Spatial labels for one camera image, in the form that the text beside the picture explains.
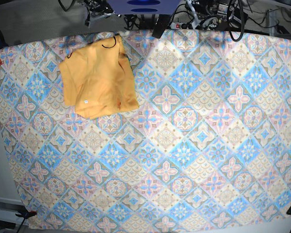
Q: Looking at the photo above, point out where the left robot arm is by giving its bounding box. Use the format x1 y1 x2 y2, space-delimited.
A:
180 0 248 32

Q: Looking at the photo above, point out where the orange black clamp bottom left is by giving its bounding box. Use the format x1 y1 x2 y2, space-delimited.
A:
15 210 37 233

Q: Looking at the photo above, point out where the black clamp top centre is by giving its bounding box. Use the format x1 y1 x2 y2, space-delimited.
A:
152 15 172 39

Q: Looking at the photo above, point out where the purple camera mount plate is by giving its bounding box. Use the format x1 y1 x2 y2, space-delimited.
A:
107 0 180 15

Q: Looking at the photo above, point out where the white rail bottom left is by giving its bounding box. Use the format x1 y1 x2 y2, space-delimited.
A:
0 198 26 224

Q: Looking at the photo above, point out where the white power strip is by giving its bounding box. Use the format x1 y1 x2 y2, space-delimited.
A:
170 22 188 30

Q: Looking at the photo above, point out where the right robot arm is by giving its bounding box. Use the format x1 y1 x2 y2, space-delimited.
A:
58 0 116 28

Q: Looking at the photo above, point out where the yellow T-shirt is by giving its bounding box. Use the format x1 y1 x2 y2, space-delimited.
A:
59 35 139 119

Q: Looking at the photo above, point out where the patterned blue tablecloth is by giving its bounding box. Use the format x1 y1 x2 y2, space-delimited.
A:
0 30 291 233

